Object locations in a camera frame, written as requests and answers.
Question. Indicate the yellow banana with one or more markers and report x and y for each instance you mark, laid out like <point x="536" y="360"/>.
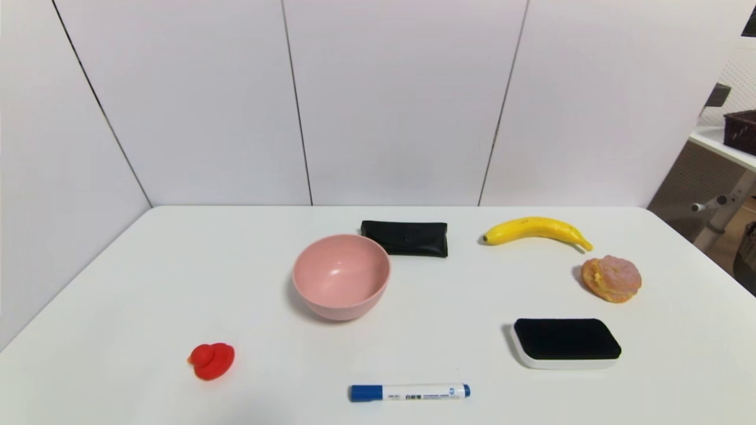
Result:
<point x="531" y="228"/>

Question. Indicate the pink bowl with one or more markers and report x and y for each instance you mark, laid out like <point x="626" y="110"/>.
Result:
<point x="341" y="277"/>

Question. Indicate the black glasses case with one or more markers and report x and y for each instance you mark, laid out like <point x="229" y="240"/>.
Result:
<point x="407" y="238"/>

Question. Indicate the blue white marker pen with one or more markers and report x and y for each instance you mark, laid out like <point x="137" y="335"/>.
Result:
<point x="413" y="392"/>

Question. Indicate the red rubber duck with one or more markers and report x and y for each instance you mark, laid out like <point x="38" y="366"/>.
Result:
<point x="211" y="360"/>

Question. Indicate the black white whiteboard eraser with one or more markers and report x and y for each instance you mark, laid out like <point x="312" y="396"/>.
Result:
<point x="564" y="338"/>

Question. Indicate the sugared cream puff pastry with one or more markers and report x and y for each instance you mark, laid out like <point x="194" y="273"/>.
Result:
<point x="611" y="280"/>

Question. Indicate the dark grey box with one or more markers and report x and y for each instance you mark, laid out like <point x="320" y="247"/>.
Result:
<point x="717" y="95"/>

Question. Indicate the dark brown woven basket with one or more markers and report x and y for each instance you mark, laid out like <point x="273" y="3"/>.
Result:
<point x="742" y="131"/>

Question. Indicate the black wall-mounted object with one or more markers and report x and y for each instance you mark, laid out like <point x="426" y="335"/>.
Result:
<point x="750" y="22"/>

